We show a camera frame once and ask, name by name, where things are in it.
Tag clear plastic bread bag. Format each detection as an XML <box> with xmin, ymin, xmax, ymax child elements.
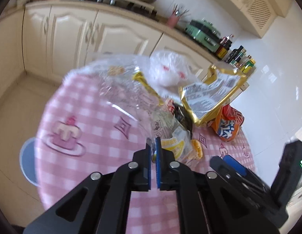
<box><xmin>64</xmin><ymin>54</ymin><xmax>198</xmax><ymax>164</ymax></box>

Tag cream kitchen cabinets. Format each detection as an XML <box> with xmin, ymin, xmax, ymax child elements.
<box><xmin>0</xmin><ymin>0</ymin><xmax>216</xmax><ymax>98</ymax></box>

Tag yellow orange peel in bag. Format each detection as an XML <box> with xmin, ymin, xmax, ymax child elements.
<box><xmin>187</xmin><ymin>139</ymin><xmax>203</xmax><ymax>161</ymax></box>

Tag orange chip bag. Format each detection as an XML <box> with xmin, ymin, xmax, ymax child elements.
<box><xmin>208</xmin><ymin>104</ymin><xmax>245</xmax><ymax>142</ymax></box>

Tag pink checkered tablecloth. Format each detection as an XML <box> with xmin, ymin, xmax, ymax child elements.
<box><xmin>35</xmin><ymin>74</ymin><xmax>255</xmax><ymax>233</ymax></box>

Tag blue round stool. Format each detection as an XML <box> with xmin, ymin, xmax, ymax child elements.
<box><xmin>19</xmin><ymin>137</ymin><xmax>39</xmax><ymax>187</ymax></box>

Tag gold foil snack bag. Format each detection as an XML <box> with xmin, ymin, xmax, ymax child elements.
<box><xmin>178</xmin><ymin>62</ymin><xmax>247</xmax><ymax>126</ymax></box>

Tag green yellow bottle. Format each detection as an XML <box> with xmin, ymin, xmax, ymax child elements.
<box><xmin>241</xmin><ymin>58</ymin><xmax>256</xmax><ymax>74</ymax></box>

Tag white plastic bag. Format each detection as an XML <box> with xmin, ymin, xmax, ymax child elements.
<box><xmin>147</xmin><ymin>50</ymin><xmax>198</xmax><ymax>87</ymax></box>

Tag dark soy sauce bottle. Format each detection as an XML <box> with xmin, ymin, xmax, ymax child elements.
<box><xmin>215</xmin><ymin>34</ymin><xmax>234</xmax><ymax>60</ymax></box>

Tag green electric cooker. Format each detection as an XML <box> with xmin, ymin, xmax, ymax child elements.
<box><xmin>184</xmin><ymin>19</ymin><xmax>221</xmax><ymax>53</ymax></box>

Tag pink utensil holder cup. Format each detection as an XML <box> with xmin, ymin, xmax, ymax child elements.
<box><xmin>166</xmin><ymin>14</ymin><xmax>179</xmax><ymax>28</ymax></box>

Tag upper lattice cabinet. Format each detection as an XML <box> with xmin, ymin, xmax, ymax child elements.
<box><xmin>214</xmin><ymin>0</ymin><xmax>293</xmax><ymax>38</ymax></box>

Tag black gas stove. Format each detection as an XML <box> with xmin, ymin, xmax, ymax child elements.
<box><xmin>80</xmin><ymin>0</ymin><xmax>157</xmax><ymax>20</ymax></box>

